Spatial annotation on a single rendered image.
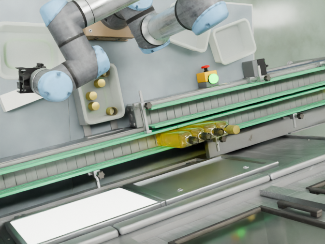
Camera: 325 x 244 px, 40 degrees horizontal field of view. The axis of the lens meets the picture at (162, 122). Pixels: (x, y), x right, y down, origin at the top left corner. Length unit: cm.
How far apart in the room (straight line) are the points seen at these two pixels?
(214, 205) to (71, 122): 75
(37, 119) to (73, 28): 73
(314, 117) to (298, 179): 88
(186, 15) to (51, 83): 45
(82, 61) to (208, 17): 38
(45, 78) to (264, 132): 132
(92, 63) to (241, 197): 62
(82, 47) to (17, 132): 73
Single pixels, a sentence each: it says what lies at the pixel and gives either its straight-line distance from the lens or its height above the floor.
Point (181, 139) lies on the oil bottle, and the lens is 168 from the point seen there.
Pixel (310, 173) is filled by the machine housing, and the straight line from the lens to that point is 161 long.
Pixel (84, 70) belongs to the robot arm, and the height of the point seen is 144.
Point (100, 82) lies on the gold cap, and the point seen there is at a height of 81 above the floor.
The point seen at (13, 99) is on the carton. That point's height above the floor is 81.
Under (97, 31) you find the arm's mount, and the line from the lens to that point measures 181.
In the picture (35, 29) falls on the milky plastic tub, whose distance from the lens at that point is 150.
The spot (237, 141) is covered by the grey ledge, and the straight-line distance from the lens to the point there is 209.
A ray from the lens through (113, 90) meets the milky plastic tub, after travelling 187.
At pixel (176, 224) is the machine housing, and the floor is 143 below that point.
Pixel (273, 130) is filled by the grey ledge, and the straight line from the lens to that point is 223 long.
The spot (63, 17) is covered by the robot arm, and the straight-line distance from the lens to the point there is 116.
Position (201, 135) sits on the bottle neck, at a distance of 169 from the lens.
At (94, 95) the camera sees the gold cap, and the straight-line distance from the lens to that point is 182.
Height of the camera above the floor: 253
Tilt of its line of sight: 62 degrees down
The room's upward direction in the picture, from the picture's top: 92 degrees clockwise
